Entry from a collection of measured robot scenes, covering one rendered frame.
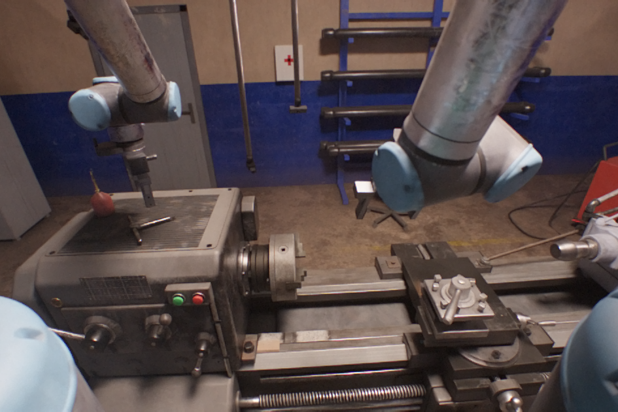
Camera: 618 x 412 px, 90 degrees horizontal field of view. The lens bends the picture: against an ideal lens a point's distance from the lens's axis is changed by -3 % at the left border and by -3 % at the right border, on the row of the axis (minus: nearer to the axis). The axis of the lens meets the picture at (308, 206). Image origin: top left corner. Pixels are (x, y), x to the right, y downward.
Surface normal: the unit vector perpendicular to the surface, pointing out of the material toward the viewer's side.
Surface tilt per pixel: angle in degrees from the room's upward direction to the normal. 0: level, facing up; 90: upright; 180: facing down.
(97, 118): 90
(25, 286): 47
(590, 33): 90
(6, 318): 7
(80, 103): 90
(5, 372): 32
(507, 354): 0
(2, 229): 90
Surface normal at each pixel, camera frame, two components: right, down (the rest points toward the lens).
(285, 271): 0.03, -0.07
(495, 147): 0.26, -0.33
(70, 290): 0.05, 0.49
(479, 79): -0.31, 0.69
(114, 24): 0.65, 0.73
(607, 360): -0.75, -0.63
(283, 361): 0.01, -0.42
